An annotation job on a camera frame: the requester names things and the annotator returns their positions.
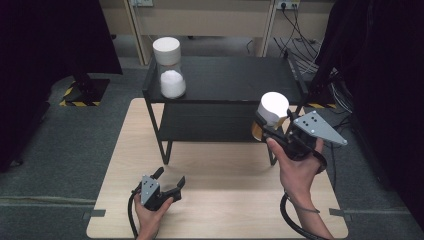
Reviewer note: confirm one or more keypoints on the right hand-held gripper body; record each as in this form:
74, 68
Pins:
316, 128

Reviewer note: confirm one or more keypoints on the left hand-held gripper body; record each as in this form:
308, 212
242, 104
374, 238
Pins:
150, 191

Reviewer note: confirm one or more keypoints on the white-lid jar of orange contents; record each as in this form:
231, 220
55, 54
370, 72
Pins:
274, 106

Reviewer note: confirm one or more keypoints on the black two-tier metal rack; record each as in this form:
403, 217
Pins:
226, 78

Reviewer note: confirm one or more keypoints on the white-lid jar of white powder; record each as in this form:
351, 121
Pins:
172, 85

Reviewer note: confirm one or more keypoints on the person's left hand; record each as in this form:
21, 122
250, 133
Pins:
148, 220

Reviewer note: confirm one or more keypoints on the person's right hand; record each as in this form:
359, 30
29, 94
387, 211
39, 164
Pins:
298, 176

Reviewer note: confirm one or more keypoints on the grey tape strip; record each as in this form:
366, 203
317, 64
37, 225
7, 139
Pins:
95, 213
340, 214

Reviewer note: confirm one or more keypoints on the thin wrist band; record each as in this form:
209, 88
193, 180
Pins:
308, 210

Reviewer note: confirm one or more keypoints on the black stand base striped tape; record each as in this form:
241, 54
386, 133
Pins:
88, 91

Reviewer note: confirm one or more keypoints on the beige desk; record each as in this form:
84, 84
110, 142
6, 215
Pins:
206, 21

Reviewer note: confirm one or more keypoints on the white wall socket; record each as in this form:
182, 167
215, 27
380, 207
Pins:
142, 2
288, 4

